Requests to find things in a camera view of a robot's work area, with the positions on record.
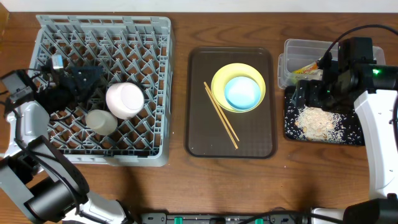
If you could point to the yellow round plate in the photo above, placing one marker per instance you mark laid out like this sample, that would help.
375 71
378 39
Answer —
230 71

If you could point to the grey plastic dish rack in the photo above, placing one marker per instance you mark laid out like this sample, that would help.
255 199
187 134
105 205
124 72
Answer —
137 50

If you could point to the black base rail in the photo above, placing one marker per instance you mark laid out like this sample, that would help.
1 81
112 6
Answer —
162 218

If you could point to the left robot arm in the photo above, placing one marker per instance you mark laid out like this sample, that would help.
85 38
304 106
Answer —
35 175

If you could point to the green snack wrapper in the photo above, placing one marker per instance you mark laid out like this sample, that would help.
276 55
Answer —
312 68

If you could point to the white paper cup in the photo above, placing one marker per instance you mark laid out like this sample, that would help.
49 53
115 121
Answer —
101 122

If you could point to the light blue bowl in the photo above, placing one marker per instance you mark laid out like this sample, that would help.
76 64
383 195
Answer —
242 93

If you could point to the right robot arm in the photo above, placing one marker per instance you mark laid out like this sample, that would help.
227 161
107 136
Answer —
357 83

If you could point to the white pink bowl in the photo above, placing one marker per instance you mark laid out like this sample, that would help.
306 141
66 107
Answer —
124 100

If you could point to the black waste tray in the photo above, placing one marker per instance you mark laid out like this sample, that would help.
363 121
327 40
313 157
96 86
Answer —
290 130

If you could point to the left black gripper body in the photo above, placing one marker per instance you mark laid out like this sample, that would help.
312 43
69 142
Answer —
57 98

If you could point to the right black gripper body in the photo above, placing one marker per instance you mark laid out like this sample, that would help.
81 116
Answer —
318 96

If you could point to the clear plastic bin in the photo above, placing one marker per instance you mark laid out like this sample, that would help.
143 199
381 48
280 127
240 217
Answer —
299 53

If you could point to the food scraps rice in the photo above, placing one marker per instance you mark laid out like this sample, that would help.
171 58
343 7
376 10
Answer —
318 123

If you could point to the wooden chopstick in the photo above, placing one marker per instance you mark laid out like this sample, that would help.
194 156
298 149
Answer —
223 122
227 125

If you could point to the dark brown serving tray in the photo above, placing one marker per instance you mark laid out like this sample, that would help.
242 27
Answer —
205 136

